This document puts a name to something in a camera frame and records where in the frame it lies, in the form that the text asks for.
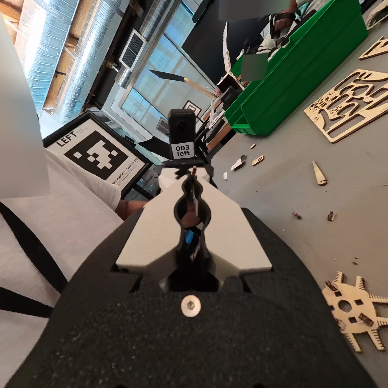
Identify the small wooden part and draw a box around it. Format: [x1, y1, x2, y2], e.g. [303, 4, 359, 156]
[192, 166, 201, 216]

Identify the pale wooden sheet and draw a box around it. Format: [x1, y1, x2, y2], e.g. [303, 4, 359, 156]
[358, 36, 388, 61]

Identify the black lanyard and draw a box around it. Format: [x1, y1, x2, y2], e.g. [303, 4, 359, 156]
[0, 201, 69, 319]

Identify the black desk lamp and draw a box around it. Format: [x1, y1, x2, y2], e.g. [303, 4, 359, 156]
[148, 69, 219, 100]

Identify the spoked wooden gear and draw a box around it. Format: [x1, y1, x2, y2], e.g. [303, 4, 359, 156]
[321, 271, 388, 354]

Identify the white paper scrap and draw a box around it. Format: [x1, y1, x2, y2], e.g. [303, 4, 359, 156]
[230, 154, 247, 172]

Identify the wide silver ventilation duct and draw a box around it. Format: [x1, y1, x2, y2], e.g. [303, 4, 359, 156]
[23, 0, 102, 122]

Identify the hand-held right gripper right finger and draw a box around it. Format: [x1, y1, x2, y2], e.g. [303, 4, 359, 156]
[193, 178, 272, 287]

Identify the wooden wedge stick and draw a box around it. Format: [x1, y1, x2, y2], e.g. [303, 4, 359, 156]
[312, 161, 328, 187]

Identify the large window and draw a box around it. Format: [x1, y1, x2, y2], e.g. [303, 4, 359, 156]
[121, 3, 217, 128]

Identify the curvy cutout wooden sheet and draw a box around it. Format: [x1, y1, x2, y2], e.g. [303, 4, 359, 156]
[304, 69, 388, 144]

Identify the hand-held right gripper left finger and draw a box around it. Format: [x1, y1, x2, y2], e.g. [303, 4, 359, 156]
[116, 177, 191, 291]

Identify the person's left forearm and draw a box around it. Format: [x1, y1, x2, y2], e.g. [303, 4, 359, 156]
[117, 199, 147, 220]

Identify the narrow silver ventilation duct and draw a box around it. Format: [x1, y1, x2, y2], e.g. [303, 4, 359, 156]
[115, 0, 182, 89]

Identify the green plastic bin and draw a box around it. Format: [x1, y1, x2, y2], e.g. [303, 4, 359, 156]
[224, 0, 369, 137]

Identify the white vent grille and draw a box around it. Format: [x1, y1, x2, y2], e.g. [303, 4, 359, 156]
[118, 29, 148, 71]

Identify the small framed marker sign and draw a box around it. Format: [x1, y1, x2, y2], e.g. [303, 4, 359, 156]
[183, 99, 202, 122]

